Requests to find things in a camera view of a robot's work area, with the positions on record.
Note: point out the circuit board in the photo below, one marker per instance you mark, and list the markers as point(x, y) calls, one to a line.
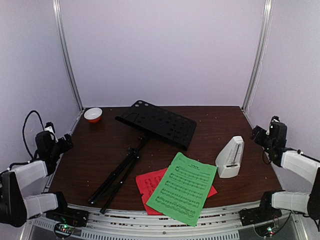
point(63, 230)
point(267, 229)

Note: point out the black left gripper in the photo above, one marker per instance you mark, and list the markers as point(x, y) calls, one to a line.
point(65, 147)

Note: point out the right aluminium frame post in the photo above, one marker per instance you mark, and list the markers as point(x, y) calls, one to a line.
point(261, 47)

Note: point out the right circuit board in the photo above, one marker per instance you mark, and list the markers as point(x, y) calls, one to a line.
point(267, 229)

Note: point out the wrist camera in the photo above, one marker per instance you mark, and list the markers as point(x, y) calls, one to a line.
point(275, 121)
point(49, 127)

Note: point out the red sheet music paper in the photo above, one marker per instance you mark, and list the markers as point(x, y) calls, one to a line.
point(147, 183)

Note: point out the green cloth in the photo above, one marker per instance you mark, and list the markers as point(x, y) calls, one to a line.
point(183, 189)

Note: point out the black music stand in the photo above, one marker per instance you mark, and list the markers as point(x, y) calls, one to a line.
point(154, 122)

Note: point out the left circuit board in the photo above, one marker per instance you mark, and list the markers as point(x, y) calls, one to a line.
point(63, 230)

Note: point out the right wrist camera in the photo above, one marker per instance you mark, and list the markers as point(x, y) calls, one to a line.
point(275, 121)

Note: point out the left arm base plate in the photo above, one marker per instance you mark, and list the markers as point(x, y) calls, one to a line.
point(72, 217)

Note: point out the white metronome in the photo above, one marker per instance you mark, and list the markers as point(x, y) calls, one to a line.
point(229, 159)

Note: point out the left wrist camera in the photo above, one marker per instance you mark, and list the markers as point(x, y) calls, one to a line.
point(49, 127)

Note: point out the left aluminium frame post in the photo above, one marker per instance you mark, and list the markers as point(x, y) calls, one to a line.
point(66, 57)

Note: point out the aluminium frame post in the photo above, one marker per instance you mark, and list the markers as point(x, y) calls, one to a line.
point(66, 57)
point(261, 47)

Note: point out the aluminium front rail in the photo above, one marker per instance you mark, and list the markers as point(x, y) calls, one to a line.
point(216, 223)

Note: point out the orange white bowl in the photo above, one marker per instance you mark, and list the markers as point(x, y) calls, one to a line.
point(93, 115)

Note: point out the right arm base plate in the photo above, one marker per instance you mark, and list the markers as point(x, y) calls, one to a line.
point(258, 215)

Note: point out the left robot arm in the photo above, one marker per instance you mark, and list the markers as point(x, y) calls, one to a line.
point(15, 209)

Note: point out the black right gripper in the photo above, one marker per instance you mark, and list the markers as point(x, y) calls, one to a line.
point(258, 133)

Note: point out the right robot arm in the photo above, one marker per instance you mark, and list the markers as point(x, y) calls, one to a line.
point(273, 141)

